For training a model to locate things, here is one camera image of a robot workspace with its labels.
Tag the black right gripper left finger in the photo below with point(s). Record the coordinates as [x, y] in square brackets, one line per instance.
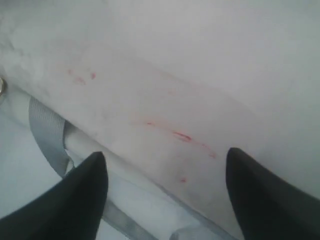
[71, 210]

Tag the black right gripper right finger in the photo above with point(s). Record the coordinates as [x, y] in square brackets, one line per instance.
[266, 207]

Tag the white zippered duffel bag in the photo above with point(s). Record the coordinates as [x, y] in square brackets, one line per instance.
[171, 85]

